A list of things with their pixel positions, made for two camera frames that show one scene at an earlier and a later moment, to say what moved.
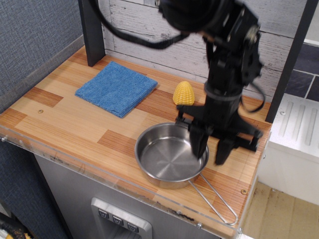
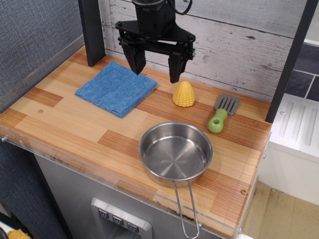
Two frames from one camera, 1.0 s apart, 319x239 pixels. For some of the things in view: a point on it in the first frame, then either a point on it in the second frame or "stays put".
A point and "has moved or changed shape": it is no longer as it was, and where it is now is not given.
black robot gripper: [220, 117] → [156, 31]
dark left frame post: [92, 32] stays put
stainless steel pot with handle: [165, 157] has moved or changed shape
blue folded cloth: [116, 89] stays put
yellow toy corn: [183, 94] stays put
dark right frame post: [300, 33] stays put
